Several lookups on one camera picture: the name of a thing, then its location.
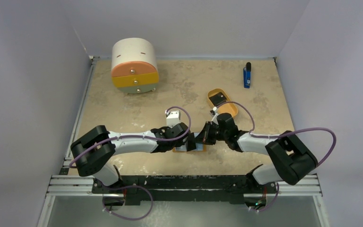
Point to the orange leather card holder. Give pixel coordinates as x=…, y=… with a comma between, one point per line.
x=197, y=148

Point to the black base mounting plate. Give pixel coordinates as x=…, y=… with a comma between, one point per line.
x=234, y=189

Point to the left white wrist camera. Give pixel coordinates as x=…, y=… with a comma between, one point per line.
x=173, y=118

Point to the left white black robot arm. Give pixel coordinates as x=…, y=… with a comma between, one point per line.
x=92, y=152

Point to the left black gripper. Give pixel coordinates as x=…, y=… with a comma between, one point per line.
x=166, y=128

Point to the tan oval tray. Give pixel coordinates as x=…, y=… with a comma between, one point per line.
x=226, y=107

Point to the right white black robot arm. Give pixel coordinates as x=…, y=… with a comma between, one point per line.
x=291, y=159

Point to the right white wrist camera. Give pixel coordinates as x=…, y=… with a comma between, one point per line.
x=215, y=114

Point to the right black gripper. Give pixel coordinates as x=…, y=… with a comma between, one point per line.
x=207, y=133

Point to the round mini drawer cabinet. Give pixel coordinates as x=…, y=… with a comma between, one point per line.
x=134, y=68

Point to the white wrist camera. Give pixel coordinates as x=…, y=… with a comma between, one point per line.
x=215, y=114
x=173, y=118

